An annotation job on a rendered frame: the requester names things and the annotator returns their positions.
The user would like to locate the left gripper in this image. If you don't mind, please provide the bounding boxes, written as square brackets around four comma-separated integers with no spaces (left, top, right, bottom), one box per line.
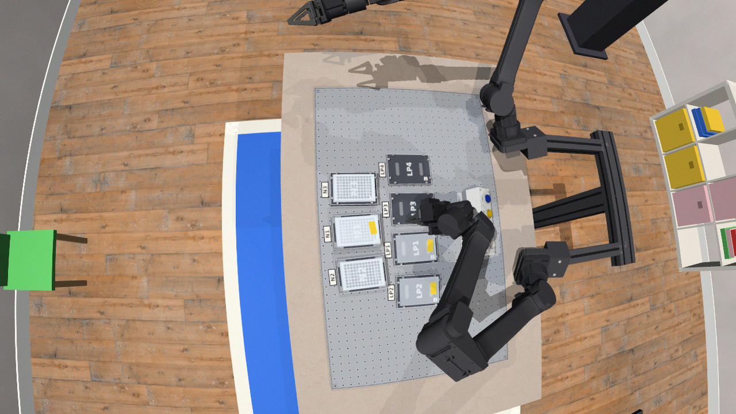
[406,198,451,235]

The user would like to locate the grey operator panel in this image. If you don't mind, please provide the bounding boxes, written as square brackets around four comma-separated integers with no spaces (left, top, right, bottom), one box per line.
[456,187,496,256]

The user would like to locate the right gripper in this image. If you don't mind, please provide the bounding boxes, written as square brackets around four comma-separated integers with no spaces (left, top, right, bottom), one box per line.
[287,0,348,26]

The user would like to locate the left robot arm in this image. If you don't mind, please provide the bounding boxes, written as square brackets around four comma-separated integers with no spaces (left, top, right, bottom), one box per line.
[415,200,556,382]

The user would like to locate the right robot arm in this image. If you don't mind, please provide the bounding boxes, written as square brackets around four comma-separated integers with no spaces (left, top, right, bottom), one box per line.
[322,0,544,147]

